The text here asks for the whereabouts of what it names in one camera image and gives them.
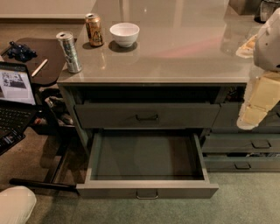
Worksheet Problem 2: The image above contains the open middle drawer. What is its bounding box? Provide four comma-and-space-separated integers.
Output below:
77, 130, 219, 200

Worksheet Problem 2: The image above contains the grey top drawer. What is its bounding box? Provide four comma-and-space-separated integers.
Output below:
73, 102, 221, 129

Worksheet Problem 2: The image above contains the black laptop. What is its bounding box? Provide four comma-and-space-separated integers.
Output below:
0, 62, 38, 155

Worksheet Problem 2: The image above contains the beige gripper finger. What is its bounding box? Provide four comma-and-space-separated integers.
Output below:
239, 71, 280, 130

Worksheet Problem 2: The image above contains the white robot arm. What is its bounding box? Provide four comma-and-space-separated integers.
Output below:
236, 9, 280, 130

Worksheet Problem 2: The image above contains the blue crumpled object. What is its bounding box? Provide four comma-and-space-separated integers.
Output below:
7, 41, 37, 62

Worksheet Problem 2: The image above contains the white pen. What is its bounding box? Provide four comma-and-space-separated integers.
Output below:
31, 59, 48, 77

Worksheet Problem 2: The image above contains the silver redbull can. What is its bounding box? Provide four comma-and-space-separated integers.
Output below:
56, 31, 82, 74

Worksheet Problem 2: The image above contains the gold soda can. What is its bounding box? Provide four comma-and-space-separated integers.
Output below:
85, 13, 104, 47

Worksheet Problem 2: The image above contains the right bottom drawer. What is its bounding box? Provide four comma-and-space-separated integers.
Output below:
204, 157, 280, 172

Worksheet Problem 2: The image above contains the white ceramic bowl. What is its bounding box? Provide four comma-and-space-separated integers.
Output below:
109, 23, 140, 47

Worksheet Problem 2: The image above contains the dark container on counter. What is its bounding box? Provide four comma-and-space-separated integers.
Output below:
254, 0, 280, 24

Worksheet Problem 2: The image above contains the right top drawer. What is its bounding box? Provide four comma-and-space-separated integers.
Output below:
213, 102, 280, 129

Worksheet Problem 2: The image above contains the right middle drawer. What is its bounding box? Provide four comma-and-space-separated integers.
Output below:
201, 134, 280, 153

